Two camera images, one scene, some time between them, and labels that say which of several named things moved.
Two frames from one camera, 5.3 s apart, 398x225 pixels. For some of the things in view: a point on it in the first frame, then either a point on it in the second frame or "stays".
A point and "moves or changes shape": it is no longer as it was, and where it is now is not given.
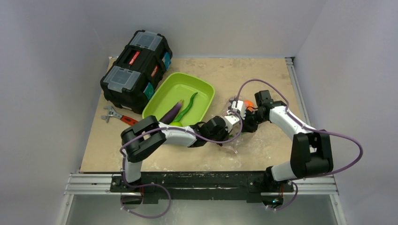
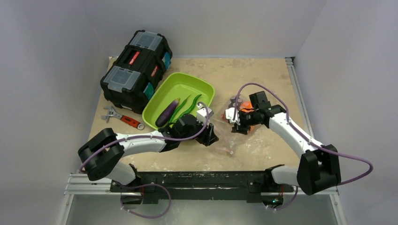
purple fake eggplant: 169,117 moves or changes shape
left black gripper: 225,134 → 208,136
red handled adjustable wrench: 112,113 stays
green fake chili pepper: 188,108 moves or changes shape
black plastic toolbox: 130,81 stays
